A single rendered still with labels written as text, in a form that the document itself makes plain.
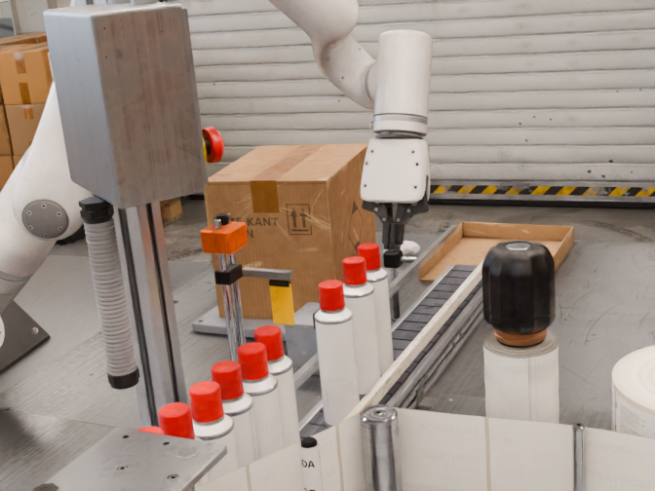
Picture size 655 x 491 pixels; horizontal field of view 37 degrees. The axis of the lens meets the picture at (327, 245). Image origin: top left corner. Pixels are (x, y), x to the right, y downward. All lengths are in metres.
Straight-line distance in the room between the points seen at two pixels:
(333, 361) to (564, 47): 4.18
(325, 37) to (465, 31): 4.01
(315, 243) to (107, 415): 0.47
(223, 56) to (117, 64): 5.04
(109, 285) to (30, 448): 0.56
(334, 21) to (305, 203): 0.41
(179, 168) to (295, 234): 0.79
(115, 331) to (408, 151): 0.61
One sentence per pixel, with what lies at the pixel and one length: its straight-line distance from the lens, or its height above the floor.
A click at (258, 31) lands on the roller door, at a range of 5.86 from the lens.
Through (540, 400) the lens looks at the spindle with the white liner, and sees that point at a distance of 1.14.
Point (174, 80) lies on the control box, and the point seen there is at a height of 1.40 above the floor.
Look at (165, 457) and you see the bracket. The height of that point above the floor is 1.14.
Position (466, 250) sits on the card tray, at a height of 0.83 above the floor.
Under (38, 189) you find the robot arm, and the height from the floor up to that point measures 1.20.
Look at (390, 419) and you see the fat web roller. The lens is 0.97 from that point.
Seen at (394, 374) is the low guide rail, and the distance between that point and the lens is 1.43.
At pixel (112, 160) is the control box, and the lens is 0.96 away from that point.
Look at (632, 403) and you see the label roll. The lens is 1.10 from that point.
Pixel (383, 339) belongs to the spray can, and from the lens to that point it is 1.47.
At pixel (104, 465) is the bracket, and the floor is 1.14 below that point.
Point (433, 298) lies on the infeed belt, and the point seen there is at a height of 0.88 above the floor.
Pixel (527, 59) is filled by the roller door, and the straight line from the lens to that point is 5.40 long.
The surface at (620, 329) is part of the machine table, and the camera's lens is 1.78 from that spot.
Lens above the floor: 1.52
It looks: 17 degrees down
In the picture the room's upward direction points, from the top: 5 degrees counter-clockwise
